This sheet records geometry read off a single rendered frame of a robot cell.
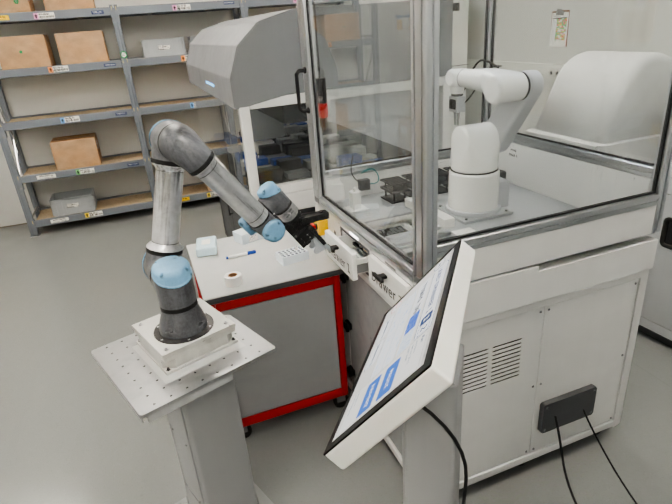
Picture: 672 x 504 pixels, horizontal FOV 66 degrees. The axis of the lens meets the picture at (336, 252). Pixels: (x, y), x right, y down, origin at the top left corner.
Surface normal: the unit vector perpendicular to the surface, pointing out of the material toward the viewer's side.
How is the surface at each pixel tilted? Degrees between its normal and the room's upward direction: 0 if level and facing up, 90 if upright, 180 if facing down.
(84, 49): 90
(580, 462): 0
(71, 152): 89
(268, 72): 90
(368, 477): 0
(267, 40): 90
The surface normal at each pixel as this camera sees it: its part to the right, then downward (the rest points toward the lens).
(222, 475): 0.65, 0.26
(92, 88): 0.35, 0.36
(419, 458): -0.30, 0.41
